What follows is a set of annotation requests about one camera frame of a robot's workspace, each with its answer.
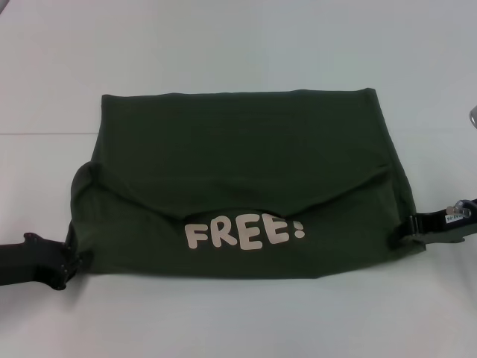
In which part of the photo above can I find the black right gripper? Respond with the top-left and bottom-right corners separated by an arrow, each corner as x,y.
389,199 -> 477,251

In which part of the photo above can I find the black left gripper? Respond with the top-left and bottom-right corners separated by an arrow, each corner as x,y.
0,231 -> 96,291

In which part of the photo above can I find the dark green shirt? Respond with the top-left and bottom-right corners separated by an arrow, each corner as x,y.
63,87 -> 428,280

